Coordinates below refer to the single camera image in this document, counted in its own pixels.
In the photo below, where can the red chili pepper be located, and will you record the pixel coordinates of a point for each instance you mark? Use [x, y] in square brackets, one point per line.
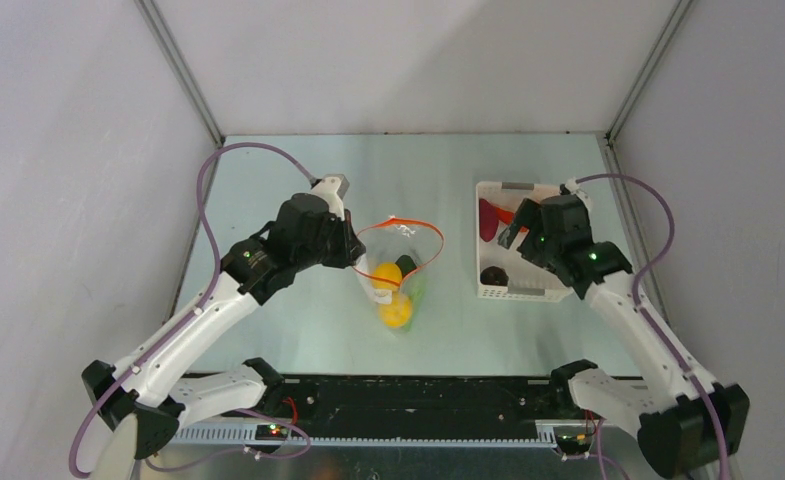
[506, 217]

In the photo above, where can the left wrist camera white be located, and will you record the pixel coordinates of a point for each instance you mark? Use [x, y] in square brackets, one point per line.
[332, 189]

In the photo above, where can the white perforated plastic basket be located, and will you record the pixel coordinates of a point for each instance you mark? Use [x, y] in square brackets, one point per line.
[527, 282]

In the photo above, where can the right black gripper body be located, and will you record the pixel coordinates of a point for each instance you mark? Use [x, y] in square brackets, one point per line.
[525, 221]

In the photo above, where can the yellow lemon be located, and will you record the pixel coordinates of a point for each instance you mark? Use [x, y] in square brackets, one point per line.
[397, 313]
[386, 276]

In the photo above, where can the clear zip top bag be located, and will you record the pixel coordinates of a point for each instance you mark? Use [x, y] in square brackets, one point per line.
[388, 240]

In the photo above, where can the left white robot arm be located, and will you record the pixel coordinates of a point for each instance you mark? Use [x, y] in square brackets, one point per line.
[150, 387]

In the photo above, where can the dark brown round fruit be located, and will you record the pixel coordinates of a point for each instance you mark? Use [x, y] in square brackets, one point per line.
[494, 276]

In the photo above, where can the purple sweet potato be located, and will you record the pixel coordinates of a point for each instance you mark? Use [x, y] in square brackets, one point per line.
[488, 220]

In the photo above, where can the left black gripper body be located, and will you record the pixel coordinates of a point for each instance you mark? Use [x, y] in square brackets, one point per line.
[332, 248]

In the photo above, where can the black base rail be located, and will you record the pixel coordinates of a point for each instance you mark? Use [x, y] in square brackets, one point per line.
[420, 408]

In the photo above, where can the light green pepper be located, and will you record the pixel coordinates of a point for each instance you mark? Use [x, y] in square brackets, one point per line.
[415, 288]

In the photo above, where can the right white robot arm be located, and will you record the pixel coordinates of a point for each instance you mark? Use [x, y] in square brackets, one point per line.
[684, 418]

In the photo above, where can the dark green avocado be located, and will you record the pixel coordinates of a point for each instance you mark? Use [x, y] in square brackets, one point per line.
[406, 264]

